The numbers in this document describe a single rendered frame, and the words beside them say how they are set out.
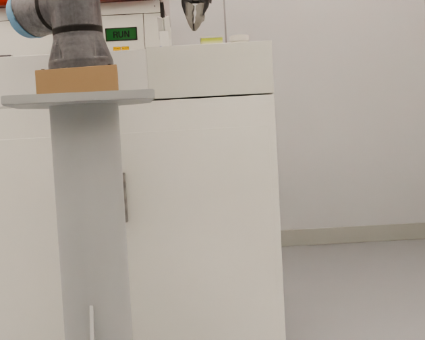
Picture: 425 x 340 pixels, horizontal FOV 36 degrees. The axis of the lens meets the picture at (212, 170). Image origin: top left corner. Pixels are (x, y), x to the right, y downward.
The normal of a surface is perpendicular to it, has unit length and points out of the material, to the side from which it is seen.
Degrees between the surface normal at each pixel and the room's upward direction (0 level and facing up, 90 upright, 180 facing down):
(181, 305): 90
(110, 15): 90
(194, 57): 90
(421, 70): 90
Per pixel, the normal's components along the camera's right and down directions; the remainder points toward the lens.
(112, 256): 0.65, 0.01
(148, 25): 0.00, 0.06
